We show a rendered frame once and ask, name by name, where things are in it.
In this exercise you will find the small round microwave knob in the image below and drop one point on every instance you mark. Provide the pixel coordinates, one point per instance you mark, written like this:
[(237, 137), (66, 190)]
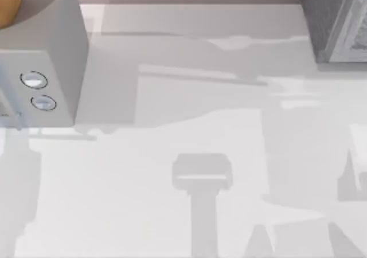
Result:
[(43, 102)]

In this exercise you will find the pale microwave oven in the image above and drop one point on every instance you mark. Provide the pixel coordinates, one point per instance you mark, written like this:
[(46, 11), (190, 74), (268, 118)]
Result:
[(57, 40)]

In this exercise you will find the large round microwave knob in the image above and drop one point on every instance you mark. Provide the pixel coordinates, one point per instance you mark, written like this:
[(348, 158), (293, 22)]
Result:
[(34, 79)]

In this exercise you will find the grey cabinet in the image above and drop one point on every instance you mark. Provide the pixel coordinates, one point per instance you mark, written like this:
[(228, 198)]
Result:
[(324, 20)]

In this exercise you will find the orange bread loaf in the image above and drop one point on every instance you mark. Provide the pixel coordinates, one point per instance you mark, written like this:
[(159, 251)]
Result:
[(8, 3)]

